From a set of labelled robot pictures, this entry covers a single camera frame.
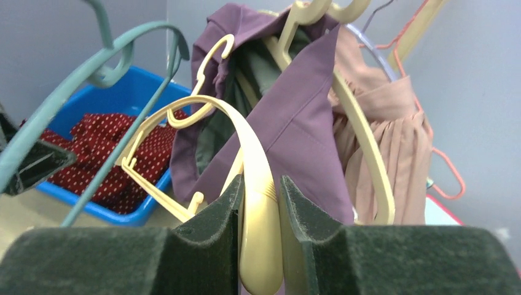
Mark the blue plastic bin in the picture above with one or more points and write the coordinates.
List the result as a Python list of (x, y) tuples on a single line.
[(128, 96)]

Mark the pink garment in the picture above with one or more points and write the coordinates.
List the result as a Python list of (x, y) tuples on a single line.
[(400, 130)]

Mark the wooden clothes rack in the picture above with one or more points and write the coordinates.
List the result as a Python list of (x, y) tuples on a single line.
[(403, 44)]

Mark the whiteboard with pink frame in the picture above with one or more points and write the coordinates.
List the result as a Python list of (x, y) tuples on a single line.
[(438, 215)]

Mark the purple shirt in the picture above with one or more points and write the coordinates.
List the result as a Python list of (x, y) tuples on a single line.
[(293, 121)]

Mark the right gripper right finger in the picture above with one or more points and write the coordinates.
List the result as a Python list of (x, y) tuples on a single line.
[(324, 256)]

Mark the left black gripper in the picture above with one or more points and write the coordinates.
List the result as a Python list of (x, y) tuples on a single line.
[(43, 161)]

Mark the wooden hanger with shirt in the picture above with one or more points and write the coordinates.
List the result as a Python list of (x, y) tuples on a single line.
[(301, 13)]

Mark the blue-grey plastic hanger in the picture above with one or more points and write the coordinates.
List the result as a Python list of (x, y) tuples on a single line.
[(103, 70)]

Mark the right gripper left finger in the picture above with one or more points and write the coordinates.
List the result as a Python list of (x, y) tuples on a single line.
[(199, 256)]

